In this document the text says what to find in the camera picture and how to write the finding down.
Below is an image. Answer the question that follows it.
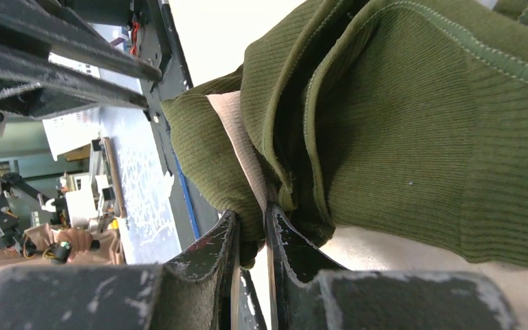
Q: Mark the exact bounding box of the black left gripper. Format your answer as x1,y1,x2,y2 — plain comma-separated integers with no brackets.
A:
0,1,162,137

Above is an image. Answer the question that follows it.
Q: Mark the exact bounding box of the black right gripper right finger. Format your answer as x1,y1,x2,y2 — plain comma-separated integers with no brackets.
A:
265,202,519,329

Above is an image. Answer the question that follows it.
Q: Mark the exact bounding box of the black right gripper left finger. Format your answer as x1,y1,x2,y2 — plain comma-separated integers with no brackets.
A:
0,211,238,329

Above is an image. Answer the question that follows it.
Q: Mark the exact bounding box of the dark green underwear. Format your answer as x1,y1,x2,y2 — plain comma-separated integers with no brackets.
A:
162,1,528,268

